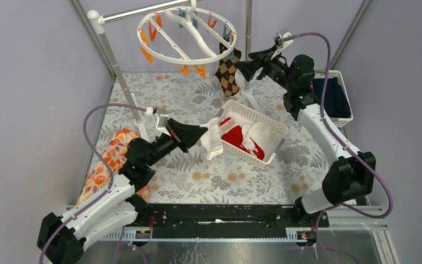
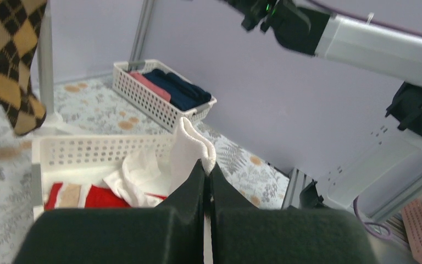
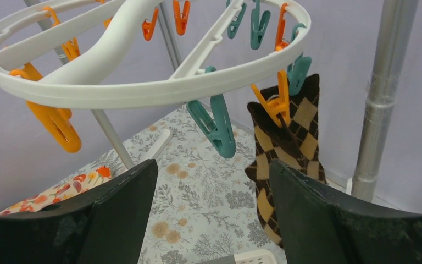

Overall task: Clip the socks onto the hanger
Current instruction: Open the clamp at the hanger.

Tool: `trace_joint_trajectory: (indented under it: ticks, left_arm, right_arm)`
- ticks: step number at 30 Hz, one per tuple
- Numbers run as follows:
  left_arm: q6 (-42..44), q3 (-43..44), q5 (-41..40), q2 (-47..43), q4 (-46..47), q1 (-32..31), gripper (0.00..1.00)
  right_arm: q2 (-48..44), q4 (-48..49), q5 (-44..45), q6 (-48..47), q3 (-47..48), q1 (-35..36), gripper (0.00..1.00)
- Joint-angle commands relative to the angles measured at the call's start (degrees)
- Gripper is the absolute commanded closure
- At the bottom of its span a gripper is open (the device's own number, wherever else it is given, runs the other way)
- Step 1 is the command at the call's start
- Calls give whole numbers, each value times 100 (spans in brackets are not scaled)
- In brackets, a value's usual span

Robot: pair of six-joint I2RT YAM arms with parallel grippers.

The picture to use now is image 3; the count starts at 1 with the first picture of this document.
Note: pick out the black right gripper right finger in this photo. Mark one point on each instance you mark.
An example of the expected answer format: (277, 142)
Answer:
(320, 224)

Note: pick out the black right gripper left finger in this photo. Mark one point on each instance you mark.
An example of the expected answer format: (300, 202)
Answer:
(106, 224)

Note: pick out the orange clip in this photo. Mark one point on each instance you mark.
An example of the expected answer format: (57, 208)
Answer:
(55, 120)
(280, 41)
(278, 108)

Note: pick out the teal front clip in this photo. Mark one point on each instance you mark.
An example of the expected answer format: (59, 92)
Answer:
(217, 129)

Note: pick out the teal clip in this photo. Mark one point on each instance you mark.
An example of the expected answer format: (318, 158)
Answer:
(217, 129)
(297, 73)

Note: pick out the orange front left clip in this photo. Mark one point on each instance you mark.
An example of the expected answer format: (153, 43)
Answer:
(55, 120)

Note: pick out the white round clip hanger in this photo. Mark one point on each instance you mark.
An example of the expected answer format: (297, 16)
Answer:
(118, 70)

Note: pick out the orange right clip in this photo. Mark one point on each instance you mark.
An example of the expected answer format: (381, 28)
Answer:
(280, 41)

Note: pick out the floral orange cloth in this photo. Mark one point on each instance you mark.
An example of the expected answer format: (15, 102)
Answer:
(72, 187)

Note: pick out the white perforated sock basket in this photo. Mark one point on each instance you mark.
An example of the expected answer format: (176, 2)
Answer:
(259, 256)

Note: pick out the white rack left foot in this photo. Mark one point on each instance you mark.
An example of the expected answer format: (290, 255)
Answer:
(158, 146)

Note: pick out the grey left rack pole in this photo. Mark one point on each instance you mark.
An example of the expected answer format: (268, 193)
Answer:
(99, 114)

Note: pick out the grey rack pole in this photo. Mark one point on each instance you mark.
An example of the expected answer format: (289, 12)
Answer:
(99, 114)
(397, 18)

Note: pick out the grey right rack pole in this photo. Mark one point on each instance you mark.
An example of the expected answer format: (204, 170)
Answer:
(397, 18)

